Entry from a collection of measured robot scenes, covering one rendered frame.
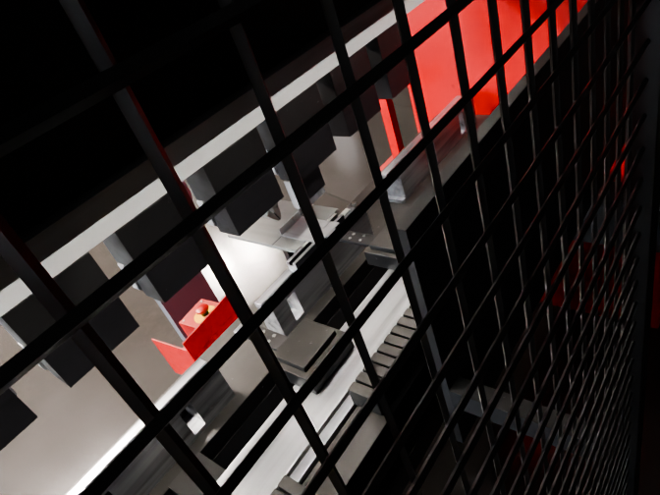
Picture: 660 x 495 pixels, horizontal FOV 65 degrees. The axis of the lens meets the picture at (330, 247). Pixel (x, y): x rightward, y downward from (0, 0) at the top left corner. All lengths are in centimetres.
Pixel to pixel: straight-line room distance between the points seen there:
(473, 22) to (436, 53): 17
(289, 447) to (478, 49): 138
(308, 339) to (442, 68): 122
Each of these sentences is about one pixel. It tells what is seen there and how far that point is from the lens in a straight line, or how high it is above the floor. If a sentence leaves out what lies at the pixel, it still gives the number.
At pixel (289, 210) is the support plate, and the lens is 143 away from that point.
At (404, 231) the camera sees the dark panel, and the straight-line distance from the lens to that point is 61.
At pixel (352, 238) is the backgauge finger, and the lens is 122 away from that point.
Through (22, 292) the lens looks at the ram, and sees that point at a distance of 87.
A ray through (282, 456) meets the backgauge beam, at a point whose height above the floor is 98.
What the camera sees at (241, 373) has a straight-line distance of 122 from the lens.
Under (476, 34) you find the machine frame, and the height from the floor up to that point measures 115.
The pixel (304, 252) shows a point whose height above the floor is 100.
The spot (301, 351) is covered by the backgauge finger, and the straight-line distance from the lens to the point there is 96.
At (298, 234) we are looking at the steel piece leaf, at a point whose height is 100.
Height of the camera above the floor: 169
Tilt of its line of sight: 34 degrees down
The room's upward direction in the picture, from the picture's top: 21 degrees counter-clockwise
